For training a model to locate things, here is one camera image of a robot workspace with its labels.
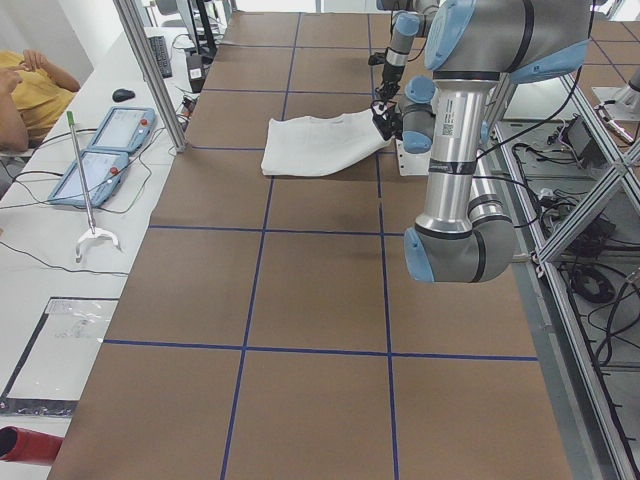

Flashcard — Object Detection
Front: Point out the aluminium frame post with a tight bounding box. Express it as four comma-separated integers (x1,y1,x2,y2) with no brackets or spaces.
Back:
113,0,186,153

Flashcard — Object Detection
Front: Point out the white long-sleeve printed shirt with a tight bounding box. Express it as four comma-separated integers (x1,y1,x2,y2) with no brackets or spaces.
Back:
261,110,389,177

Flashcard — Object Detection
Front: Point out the plastic sheet with black border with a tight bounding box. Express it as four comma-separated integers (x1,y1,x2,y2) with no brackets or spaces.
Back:
1,297,118,418

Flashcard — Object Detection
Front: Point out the black computer mouse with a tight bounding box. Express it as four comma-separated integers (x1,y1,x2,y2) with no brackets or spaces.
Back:
112,88,136,103

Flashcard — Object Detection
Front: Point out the red cylinder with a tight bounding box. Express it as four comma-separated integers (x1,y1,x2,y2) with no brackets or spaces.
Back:
1,426,64,466

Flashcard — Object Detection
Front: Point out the black keyboard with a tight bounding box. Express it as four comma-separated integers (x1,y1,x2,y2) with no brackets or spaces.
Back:
147,36,173,78

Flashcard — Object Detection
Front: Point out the person in yellow shirt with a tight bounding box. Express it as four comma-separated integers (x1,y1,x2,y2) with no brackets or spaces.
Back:
1,49,81,152

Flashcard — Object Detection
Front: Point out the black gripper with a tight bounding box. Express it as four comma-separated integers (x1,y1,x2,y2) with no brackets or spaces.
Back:
377,112,402,140
376,63,404,100

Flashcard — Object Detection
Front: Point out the black power adapter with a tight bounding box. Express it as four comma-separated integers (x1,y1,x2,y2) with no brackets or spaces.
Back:
185,54,206,93

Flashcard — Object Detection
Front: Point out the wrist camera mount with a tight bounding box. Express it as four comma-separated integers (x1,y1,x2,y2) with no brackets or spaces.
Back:
370,100,388,122
368,51,386,66

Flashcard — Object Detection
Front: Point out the blue teach pendant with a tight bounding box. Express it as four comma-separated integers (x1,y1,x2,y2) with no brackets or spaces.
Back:
88,106,156,154
48,150,129,207

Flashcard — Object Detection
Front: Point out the near blue teach pendant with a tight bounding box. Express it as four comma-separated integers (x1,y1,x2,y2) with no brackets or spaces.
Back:
48,150,129,207

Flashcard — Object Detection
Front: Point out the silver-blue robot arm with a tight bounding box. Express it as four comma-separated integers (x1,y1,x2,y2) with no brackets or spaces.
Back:
376,0,439,101
375,1,591,283

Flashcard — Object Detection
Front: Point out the far blue teach pendant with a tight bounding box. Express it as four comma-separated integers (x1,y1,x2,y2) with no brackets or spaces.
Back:
88,106,156,154

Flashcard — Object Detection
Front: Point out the metal reacher grabber tool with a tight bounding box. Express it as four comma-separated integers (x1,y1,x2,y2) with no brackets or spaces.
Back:
66,110,122,263

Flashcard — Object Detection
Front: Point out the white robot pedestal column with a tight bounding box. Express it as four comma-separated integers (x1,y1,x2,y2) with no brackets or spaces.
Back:
395,139,430,177

